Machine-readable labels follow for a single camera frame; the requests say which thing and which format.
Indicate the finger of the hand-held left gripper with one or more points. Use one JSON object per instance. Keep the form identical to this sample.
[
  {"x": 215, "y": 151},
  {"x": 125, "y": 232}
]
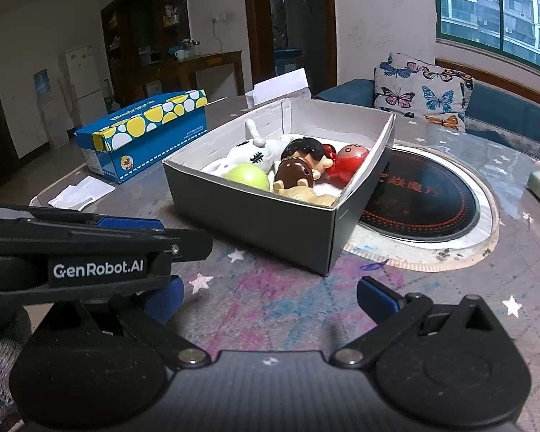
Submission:
[
  {"x": 130, "y": 222},
  {"x": 189, "y": 244}
]

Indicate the small white open box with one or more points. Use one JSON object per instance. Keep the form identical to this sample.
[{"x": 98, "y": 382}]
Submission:
[{"x": 281, "y": 85}]

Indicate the green toy apple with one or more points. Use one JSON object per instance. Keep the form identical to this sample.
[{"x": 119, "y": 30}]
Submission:
[{"x": 247, "y": 176}]

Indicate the green framed window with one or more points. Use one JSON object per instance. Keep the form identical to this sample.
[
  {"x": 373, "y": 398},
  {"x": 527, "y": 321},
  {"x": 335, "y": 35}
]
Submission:
[{"x": 477, "y": 4}]

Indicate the blue sofa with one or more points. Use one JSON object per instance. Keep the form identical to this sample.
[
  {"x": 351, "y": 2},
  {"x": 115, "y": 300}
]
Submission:
[{"x": 499, "y": 108}]

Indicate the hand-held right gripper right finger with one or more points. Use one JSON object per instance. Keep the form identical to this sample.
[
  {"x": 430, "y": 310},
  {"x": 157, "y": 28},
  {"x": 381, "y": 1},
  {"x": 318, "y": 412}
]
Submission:
[{"x": 378, "y": 294}]

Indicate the brown-haired doll figurine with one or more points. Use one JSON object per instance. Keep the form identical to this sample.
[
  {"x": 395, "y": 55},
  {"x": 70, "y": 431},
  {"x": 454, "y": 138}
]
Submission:
[{"x": 297, "y": 171}]

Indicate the grey cardboard box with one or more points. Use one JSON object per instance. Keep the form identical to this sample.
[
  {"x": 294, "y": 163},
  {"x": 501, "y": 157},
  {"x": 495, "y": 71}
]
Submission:
[{"x": 252, "y": 225}]

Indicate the butterfly print pillow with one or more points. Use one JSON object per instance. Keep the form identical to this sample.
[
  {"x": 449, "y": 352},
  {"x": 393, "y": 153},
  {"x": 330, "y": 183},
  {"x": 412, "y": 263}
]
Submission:
[{"x": 414, "y": 94}]

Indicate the dark wooden cabinet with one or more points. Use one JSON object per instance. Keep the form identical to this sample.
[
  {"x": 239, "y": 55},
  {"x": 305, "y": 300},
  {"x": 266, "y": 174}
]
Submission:
[{"x": 135, "y": 31}]

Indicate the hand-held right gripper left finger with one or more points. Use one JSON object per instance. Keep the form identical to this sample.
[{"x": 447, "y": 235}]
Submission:
[{"x": 166, "y": 298}]

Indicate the water dispenser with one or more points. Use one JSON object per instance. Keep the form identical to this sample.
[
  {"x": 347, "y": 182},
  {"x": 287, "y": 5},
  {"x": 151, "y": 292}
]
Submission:
[{"x": 49, "y": 112}]

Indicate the starry grey table cover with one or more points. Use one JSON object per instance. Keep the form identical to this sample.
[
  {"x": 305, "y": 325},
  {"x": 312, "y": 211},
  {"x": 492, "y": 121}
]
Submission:
[{"x": 274, "y": 306}]

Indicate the wooden door frame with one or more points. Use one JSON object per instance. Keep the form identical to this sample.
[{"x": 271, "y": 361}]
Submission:
[{"x": 252, "y": 31}]

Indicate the red round toy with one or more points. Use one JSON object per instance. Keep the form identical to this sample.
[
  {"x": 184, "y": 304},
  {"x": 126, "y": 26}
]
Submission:
[{"x": 348, "y": 166}]

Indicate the blue yellow tissue box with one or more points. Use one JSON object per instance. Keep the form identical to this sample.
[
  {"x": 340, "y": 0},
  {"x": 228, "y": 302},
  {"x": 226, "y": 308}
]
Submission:
[{"x": 153, "y": 144}]

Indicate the white mug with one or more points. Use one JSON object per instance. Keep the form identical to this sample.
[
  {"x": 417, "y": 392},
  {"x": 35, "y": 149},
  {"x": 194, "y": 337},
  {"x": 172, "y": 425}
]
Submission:
[{"x": 180, "y": 54}]

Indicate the white refrigerator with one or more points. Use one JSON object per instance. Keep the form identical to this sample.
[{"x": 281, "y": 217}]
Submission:
[{"x": 83, "y": 76}]

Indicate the beige toy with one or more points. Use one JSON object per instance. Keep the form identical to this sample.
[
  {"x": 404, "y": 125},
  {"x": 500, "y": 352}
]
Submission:
[{"x": 306, "y": 195}]

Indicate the white paper sheet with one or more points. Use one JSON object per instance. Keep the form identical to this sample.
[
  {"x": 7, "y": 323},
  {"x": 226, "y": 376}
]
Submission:
[{"x": 81, "y": 193}]

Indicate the white wall socket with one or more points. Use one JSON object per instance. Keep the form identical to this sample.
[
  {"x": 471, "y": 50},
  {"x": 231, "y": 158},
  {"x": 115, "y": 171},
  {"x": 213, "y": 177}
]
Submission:
[{"x": 220, "y": 18}]

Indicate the white plush toy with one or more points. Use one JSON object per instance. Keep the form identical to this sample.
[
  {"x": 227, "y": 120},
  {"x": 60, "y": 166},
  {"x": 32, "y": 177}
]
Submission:
[{"x": 252, "y": 153}]

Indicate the round black induction cooker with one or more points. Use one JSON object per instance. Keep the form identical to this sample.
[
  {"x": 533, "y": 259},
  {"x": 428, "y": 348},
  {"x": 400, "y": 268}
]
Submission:
[{"x": 423, "y": 207}]

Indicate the wooden side table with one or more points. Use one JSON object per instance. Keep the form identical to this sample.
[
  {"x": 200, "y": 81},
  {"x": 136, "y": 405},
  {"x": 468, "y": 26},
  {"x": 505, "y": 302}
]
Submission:
[{"x": 216, "y": 59}]

